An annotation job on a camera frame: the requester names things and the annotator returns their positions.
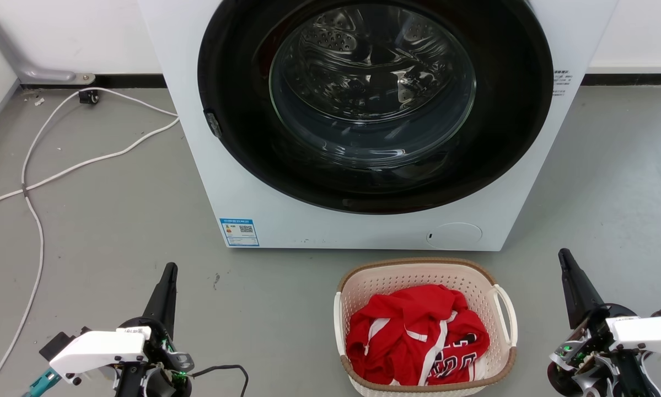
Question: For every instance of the beige plastic laundry basket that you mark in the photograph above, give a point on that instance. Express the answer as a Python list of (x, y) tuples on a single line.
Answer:
[(487, 292)]

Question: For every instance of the steel washing drum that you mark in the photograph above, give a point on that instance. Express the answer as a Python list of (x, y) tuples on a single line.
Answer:
[(371, 66)]

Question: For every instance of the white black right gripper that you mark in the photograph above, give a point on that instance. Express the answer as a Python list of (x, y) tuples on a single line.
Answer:
[(641, 332)]

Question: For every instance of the small black caster wheel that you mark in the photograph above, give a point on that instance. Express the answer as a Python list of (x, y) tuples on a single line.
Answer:
[(89, 97)]

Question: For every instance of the blue energy label sticker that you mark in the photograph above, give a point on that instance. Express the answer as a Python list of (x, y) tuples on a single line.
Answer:
[(239, 232)]

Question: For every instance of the white front-load washing machine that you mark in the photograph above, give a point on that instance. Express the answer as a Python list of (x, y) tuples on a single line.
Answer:
[(319, 220)]

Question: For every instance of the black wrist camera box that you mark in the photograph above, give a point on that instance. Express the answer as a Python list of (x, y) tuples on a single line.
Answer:
[(54, 346)]

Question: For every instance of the round white filter cover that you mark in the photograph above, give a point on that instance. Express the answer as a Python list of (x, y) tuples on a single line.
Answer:
[(455, 235)]

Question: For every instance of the small printed text label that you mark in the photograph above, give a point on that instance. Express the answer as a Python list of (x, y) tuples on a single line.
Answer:
[(560, 82)]

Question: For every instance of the grey wall pipe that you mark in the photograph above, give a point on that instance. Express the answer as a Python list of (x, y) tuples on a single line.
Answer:
[(16, 58)]

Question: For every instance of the red and white jersey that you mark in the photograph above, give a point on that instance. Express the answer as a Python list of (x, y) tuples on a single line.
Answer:
[(413, 331)]

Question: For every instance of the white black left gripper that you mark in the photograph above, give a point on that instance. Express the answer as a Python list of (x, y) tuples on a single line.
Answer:
[(101, 348)]

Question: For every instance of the round black washer door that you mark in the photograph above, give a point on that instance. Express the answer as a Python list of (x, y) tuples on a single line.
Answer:
[(242, 138)]

